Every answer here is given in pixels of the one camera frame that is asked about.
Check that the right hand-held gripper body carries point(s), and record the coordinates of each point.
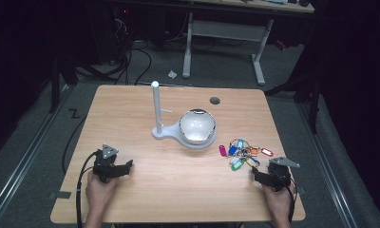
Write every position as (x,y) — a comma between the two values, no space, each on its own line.
(280,177)

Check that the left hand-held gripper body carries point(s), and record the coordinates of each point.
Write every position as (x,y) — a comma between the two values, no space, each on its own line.
(104,164)

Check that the bunch of coloured key tags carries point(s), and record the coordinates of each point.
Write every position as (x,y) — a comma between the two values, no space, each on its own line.
(240,155)

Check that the person's right hand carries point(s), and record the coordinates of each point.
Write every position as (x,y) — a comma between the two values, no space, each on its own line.
(280,202)

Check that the person's left hand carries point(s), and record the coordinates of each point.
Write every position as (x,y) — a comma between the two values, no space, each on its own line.
(98,196)

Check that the black tape strip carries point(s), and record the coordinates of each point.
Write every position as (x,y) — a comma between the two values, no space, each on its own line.
(60,195)

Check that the white stand with pole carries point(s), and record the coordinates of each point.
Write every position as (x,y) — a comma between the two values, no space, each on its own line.
(158,110)

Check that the shiny silver metal bowl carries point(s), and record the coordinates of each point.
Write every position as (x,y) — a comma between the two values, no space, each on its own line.
(197,126)

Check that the dark round table grommet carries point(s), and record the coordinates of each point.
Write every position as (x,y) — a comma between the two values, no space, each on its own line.
(214,100)

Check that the black metal stand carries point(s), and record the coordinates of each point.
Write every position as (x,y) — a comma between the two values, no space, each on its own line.
(56,82)

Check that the crumpled white paper scrap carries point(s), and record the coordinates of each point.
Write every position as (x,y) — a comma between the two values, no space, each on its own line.
(172,74)

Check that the small red object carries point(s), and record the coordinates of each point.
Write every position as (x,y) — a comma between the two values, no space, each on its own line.
(280,45)

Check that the white-framed wooden desk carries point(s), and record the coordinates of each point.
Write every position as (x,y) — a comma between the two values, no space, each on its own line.
(226,31)

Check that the metal floor rail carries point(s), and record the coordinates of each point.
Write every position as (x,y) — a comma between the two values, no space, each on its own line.
(324,164)
(23,152)

